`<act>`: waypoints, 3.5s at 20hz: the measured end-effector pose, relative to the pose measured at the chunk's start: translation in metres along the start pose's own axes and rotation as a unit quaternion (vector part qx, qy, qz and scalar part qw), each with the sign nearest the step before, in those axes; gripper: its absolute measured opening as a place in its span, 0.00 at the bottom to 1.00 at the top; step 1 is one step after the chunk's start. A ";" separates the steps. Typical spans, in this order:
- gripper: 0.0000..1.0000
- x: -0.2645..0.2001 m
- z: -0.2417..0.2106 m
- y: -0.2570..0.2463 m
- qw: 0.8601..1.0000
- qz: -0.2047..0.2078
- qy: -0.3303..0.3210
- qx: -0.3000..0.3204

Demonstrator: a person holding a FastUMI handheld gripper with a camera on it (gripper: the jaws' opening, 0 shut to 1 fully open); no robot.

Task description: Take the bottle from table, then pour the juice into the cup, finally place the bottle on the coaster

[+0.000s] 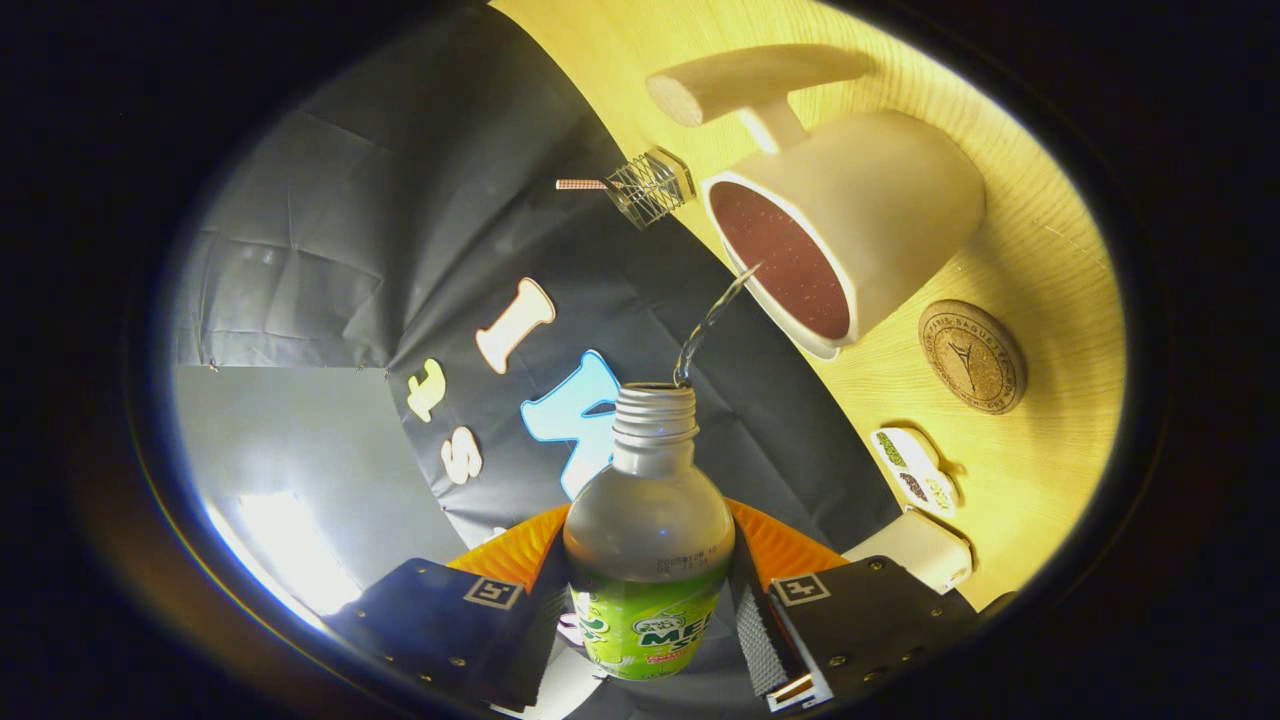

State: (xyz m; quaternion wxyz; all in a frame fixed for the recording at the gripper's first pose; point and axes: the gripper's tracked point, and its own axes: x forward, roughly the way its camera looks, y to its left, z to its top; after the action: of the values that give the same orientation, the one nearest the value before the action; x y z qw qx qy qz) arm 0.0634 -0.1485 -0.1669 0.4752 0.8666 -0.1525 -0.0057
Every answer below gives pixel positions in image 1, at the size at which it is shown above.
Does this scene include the clear juice stream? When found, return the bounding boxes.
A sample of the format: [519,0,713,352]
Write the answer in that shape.
[675,262,763,389]

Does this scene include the white divided dish of beans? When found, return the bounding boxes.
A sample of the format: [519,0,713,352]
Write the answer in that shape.
[870,426,963,518]

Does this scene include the white cup with wooden handle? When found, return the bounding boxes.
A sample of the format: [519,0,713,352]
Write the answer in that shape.
[645,43,988,362]

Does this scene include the silver green juice bottle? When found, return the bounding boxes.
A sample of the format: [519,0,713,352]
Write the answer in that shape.
[562,382,737,683]

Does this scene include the white toaster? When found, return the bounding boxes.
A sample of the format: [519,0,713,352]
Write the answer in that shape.
[843,507,974,596]

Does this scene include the round cork coaster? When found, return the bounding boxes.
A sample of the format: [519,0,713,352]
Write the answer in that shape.
[918,299,1029,416]

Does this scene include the wooden table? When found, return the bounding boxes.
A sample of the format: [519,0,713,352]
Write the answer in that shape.
[490,0,1129,613]

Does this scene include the wire mesh holder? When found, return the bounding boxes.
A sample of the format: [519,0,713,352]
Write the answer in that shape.
[605,146,697,231]

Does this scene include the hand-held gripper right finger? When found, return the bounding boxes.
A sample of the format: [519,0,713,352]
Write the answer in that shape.
[725,498,983,713]

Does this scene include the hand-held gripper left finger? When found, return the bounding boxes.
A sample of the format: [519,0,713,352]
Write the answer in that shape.
[330,503,573,713]

